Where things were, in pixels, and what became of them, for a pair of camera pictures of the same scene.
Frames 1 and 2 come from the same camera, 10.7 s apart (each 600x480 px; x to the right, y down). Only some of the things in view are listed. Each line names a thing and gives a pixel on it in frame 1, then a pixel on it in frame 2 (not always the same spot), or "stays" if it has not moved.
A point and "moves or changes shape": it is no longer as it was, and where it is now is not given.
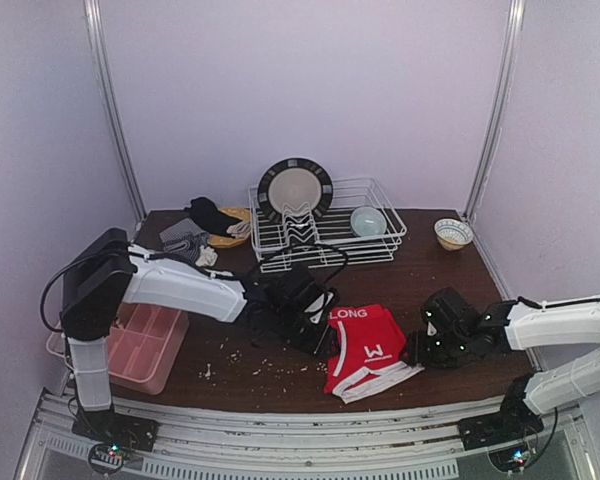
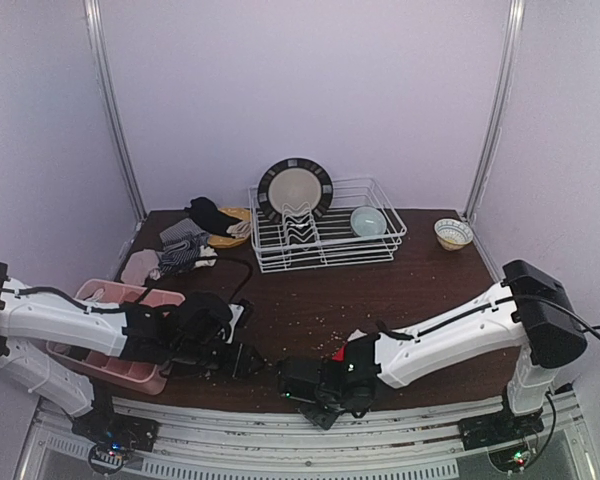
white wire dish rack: (362, 225) stays
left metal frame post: (112, 109) stays
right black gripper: (421, 347) -> (318, 409)
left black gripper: (309, 334) -> (238, 360)
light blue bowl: (366, 221) stays
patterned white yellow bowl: (452, 235) stays
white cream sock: (239, 230) stays
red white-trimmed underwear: (369, 354) moves or changes shape
